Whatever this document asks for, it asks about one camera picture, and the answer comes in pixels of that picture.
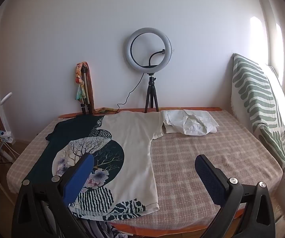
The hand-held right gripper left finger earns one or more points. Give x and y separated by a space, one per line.
79 178

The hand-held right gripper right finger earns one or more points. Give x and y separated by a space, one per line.
209 178

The printed cream and teal shirt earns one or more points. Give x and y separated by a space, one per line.
132 141

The checked beige blanket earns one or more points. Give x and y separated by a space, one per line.
207 143

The striped grey trousers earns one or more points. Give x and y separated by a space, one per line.
97 229

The folded white shirt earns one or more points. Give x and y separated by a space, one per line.
189 122

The silver folded tripod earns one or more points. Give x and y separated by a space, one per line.
85 89

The green striped white cushion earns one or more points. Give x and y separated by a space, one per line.
251 94

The colourful scarf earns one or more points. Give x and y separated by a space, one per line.
78 79

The black mini tripod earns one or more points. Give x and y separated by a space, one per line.
152 91

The white clip lamp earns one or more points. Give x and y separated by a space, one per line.
6 98

